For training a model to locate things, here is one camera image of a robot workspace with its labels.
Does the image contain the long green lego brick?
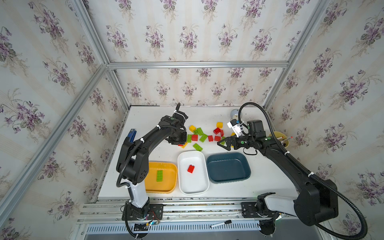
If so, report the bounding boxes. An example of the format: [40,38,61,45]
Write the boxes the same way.
[156,170,164,182]

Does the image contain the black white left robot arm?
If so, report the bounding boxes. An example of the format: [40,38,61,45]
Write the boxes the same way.
[116,103,188,220]

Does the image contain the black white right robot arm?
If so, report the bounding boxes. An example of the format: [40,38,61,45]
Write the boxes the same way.
[223,102,369,240]

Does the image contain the dark teal plastic tray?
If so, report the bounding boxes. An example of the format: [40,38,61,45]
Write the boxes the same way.
[206,152,251,184]

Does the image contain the small white alarm clock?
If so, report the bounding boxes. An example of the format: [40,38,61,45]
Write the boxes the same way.
[231,109,239,120]

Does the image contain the yellow plastic tray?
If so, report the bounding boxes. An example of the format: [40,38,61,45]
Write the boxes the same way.
[145,162,178,194]

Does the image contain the yellow pen cup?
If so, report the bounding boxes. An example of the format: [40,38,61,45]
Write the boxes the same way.
[274,131,293,148]

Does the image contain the white plastic tray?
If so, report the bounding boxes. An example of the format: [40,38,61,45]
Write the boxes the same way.
[178,151,210,196]

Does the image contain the blue stapler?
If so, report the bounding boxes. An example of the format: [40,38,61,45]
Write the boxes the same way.
[127,129,137,143]

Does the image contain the black marker pen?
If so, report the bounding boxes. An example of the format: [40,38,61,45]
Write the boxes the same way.
[210,220,232,229]

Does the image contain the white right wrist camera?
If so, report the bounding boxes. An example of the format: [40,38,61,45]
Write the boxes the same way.
[227,119,247,137]

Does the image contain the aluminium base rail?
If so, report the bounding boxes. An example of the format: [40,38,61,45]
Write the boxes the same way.
[72,197,296,240]

